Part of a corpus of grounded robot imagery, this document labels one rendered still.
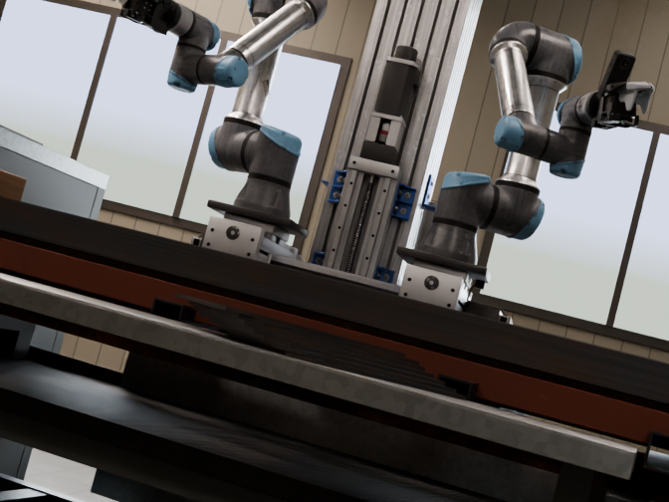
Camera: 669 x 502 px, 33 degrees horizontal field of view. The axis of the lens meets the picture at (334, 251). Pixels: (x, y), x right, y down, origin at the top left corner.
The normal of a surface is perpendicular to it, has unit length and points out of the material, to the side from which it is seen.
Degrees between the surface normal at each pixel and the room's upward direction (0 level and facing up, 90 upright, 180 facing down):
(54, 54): 90
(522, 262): 90
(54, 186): 90
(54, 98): 90
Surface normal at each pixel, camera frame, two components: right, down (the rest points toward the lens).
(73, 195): 0.93, 0.22
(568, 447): -0.27, -0.14
